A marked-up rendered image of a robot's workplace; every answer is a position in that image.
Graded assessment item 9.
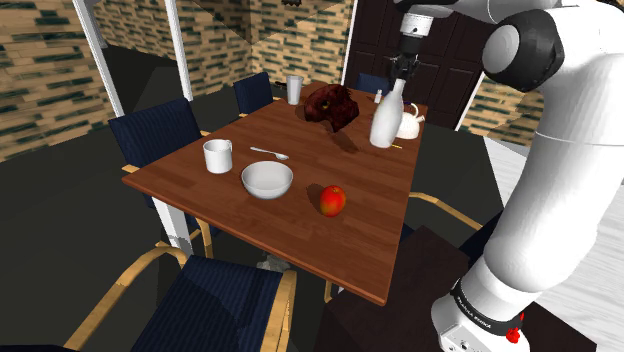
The white bowl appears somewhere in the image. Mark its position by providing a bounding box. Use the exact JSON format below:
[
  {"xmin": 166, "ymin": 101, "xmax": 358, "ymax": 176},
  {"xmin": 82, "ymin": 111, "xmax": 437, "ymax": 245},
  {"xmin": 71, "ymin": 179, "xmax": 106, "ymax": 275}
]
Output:
[{"xmin": 240, "ymin": 160, "xmax": 295, "ymax": 201}]

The wooden table with white legs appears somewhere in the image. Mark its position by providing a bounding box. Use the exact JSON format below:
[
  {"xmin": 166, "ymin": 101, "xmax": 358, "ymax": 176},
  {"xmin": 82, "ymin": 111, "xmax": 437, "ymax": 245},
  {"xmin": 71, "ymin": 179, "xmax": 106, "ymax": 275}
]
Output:
[{"xmin": 121, "ymin": 80, "xmax": 430, "ymax": 308}]

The red yellow apple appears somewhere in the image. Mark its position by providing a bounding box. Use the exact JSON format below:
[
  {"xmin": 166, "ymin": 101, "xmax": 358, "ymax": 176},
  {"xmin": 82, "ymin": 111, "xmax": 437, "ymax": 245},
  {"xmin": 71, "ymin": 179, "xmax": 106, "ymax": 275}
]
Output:
[{"xmin": 319, "ymin": 184, "xmax": 348, "ymax": 219}]

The white tall bottle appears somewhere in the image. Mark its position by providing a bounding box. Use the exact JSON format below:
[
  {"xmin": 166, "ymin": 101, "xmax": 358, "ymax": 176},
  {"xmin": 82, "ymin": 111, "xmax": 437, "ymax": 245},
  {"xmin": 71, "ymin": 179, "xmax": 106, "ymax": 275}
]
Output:
[{"xmin": 368, "ymin": 77, "xmax": 407, "ymax": 149}]

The white tall cup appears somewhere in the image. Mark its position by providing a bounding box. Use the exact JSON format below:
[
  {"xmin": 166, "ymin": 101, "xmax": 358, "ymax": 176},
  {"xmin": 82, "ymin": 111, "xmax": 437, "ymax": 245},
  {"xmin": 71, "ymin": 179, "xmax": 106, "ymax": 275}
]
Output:
[{"xmin": 285, "ymin": 74, "xmax": 305, "ymax": 106}]

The white mug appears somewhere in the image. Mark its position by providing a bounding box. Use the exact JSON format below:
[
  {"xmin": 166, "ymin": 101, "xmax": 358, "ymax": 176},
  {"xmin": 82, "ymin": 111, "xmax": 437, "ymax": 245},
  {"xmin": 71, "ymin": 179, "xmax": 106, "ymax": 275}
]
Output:
[{"xmin": 202, "ymin": 138, "xmax": 234, "ymax": 175}]

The white doorway frame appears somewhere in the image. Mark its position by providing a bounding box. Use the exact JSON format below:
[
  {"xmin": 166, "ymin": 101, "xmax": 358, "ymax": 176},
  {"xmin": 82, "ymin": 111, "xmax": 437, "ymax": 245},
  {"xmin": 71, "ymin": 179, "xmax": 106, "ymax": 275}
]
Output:
[{"xmin": 71, "ymin": 0, "xmax": 195, "ymax": 119}]

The silver spoon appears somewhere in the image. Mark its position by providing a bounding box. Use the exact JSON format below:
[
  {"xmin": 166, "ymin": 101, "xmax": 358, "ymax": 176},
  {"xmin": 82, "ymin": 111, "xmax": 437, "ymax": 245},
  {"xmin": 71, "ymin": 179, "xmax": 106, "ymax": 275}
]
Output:
[{"xmin": 249, "ymin": 146, "xmax": 290, "ymax": 162}]

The dark panelled door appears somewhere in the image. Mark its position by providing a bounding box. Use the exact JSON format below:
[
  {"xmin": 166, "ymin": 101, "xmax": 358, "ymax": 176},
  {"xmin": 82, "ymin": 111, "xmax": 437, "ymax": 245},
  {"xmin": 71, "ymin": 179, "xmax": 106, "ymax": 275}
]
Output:
[{"xmin": 342, "ymin": 0, "xmax": 495, "ymax": 131}]

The blue chair with wooden arms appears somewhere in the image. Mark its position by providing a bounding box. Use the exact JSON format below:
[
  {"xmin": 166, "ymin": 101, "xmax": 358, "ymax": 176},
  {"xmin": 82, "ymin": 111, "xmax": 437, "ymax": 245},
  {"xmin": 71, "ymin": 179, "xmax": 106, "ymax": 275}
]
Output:
[
  {"xmin": 63, "ymin": 242, "xmax": 299, "ymax": 352},
  {"xmin": 232, "ymin": 71, "xmax": 283, "ymax": 119},
  {"xmin": 107, "ymin": 96, "xmax": 217, "ymax": 260},
  {"xmin": 354, "ymin": 72, "xmax": 392, "ymax": 97},
  {"xmin": 399, "ymin": 190, "xmax": 485, "ymax": 245}
]

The dark red dinosaur head figure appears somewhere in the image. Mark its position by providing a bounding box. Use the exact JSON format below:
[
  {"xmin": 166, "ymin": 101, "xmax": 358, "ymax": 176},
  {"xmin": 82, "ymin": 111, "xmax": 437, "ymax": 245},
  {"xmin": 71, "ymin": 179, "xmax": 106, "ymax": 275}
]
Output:
[{"xmin": 302, "ymin": 83, "xmax": 361, "ymax": 134}]

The white teapot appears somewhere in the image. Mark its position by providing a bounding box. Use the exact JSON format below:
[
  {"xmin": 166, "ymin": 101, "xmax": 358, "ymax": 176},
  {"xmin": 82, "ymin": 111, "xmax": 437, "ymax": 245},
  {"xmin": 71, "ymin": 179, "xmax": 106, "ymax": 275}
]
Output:
[{"xmin": 394, "ymin": 102, "xmax": 427, "ymax": 141}]

